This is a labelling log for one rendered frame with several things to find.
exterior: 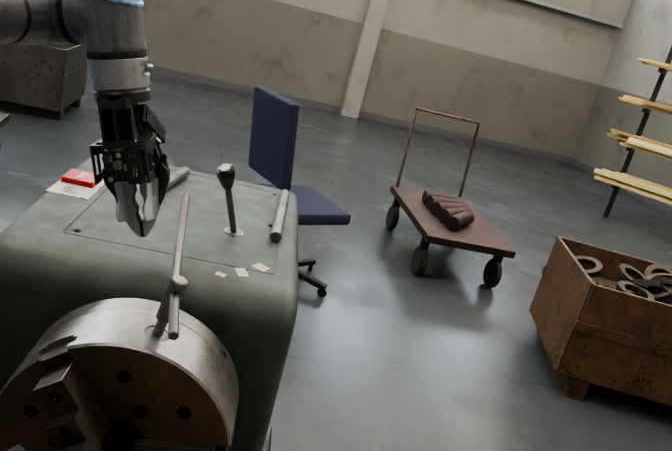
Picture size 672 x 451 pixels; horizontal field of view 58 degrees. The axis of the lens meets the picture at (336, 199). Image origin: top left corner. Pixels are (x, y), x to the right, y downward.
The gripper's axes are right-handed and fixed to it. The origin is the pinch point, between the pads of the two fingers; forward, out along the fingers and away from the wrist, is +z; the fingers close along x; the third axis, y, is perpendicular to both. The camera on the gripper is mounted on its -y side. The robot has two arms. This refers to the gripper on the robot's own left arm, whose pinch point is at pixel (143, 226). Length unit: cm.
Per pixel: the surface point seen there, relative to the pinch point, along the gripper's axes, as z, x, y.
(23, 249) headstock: 3.7, -18.5, -1.9
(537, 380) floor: 178, 154, -206
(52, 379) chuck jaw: 12.1, -7.5, 19.6
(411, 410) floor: 157, 72, -157
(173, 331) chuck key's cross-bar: 5.1, 8.0, 21.6
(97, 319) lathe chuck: 9.4, -4.7, 10.1
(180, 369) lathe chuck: 13.6, 7.1, 16.5
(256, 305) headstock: 13.9, 15.6, -0.6
